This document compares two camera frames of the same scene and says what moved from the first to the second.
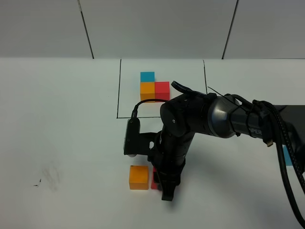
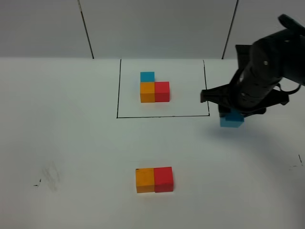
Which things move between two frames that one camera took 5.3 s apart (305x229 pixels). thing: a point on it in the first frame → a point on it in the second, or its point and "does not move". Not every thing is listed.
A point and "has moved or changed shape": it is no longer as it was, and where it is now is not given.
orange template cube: x=147 y=90 does not move
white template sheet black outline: x=188 y=74 does not move
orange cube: x=138 y=177 has moved or changed shape
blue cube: x=287 y=157 has moved or changed shape
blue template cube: x=147 y=76 does not move
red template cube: x=162 y=90 does not move
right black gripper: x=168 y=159 → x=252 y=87
